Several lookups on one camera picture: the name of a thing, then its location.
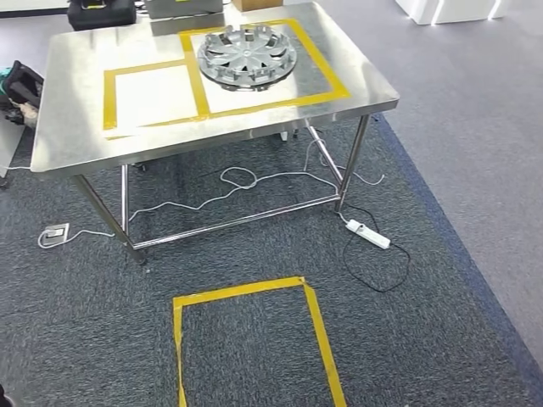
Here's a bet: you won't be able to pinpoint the stainless steel workbench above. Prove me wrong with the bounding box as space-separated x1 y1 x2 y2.
30 1 401 267

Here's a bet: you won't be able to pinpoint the white power strip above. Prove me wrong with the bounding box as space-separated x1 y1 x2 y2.
345 218 391 250

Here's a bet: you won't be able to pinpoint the silver wheel hubcap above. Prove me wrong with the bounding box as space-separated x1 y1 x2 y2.
196 23 298 92

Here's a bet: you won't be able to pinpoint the brown cardboard box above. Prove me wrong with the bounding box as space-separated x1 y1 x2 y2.
231 0 284 14

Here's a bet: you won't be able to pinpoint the grey laptop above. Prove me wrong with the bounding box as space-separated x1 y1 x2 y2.
144 0 225 20

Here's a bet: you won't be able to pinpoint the white lit blocks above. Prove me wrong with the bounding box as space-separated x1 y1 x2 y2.
394 0 513 27

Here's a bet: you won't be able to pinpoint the floor socket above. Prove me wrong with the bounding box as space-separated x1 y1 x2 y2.
41 222 70 245

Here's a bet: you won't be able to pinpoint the black carrying case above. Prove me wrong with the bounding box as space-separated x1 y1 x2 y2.
66 0 137 32

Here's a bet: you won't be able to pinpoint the black bag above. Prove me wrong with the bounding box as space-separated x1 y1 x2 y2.
0 59 45 128

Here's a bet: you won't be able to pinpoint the white floor cable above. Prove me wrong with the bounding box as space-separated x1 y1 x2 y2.
304 137 385 187
128 165 341 224
37 227 116 250

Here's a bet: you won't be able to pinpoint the black floor cable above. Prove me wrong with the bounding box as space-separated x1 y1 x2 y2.
340 203 412 295

